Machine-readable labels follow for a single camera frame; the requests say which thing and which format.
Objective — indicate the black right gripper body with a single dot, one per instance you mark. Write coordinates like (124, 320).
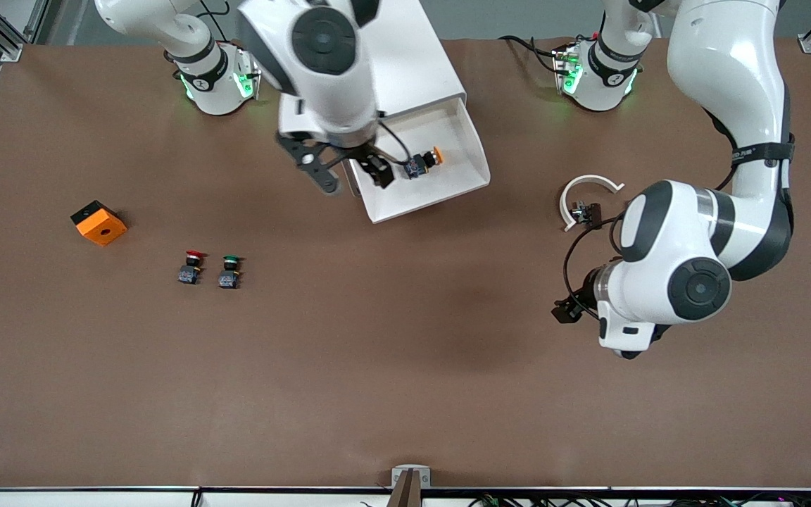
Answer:
(361, 153)

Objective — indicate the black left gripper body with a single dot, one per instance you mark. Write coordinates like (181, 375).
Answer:
(586, 289)

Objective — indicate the yellow push button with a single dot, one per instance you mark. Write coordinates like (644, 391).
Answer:
(419, 163)

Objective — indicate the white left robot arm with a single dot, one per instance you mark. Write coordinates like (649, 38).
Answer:
(722, 70)

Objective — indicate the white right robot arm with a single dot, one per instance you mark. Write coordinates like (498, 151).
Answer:
(321, 77)

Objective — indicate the green push button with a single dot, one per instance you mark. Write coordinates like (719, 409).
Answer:
(229, 278)

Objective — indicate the red push button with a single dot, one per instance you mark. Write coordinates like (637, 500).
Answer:
(191, 273)

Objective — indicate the small brown black component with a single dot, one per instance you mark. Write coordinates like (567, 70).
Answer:
(592, 213)

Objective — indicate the white curved plastic piece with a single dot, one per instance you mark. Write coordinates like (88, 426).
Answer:
(591, 179)

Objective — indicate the brown table cover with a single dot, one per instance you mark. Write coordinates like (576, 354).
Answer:
(405, 352)

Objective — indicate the brown bar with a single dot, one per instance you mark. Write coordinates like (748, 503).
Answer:
(405, 496)

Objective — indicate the orange box with hole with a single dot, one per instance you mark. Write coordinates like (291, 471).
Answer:
(101, 229)

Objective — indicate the grey metal bracket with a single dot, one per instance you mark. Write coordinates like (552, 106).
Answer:
(411, 470)

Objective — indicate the white table edge rail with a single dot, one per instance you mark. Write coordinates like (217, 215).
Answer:
(96, 498)

